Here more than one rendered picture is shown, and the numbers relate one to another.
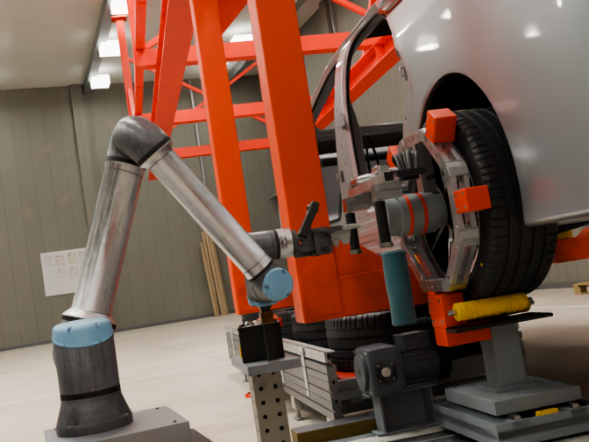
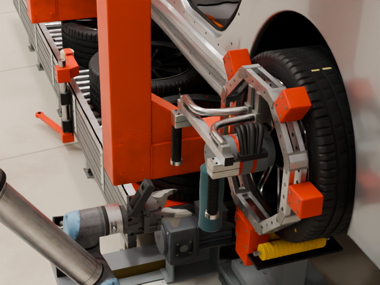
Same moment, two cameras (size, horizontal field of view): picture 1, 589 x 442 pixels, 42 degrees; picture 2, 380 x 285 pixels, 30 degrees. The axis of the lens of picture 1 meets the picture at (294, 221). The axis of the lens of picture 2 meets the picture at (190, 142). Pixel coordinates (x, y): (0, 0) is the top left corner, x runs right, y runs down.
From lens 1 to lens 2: 1.48 m
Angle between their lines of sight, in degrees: 35
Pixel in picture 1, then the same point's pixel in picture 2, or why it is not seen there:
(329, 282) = (142, 152)
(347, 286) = (159, 154)
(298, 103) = not seen: outside the picture
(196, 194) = (31, 231)
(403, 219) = not seen: hidden behind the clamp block
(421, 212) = (250, 164)
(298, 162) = (128, 37)
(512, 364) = (296, 274)
